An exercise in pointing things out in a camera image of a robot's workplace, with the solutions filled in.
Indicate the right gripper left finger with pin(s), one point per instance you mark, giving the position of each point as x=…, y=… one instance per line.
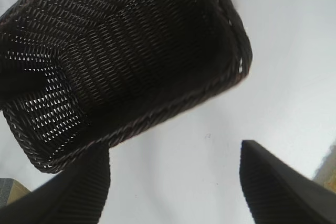
x=65, y=203

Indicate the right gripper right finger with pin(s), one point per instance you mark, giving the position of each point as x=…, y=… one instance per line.
x=283, y=197

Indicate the dark brown wicker basket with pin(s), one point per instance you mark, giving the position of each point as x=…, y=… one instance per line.
x=131, y=51

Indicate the grey and tan block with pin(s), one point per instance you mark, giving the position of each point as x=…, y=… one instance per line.
x=10, y=190

